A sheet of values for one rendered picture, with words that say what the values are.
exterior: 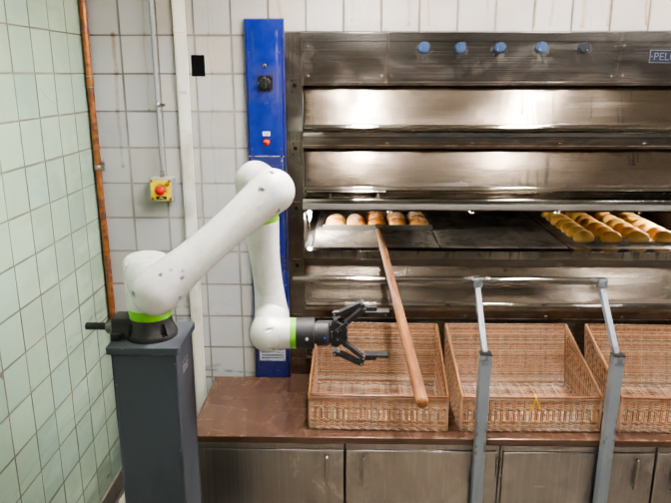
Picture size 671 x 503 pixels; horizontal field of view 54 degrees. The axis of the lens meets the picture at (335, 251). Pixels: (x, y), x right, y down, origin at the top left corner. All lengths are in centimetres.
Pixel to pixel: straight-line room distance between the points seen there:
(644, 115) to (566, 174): 39
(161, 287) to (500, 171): 167
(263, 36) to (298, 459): 169
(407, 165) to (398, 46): 49
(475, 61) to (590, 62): 47
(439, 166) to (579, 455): 129
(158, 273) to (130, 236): 132
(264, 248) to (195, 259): 29
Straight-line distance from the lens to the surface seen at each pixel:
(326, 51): 283
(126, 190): 302
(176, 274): 174
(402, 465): 272
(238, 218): 175
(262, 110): 281
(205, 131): 289
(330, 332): 195
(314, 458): 270
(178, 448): 206
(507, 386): 309
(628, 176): 308
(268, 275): 199
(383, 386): 301
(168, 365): 194
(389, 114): 282
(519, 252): 301
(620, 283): 320
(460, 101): 287
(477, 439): 263
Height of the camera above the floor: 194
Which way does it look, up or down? 15 degrees down
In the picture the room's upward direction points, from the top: straight up
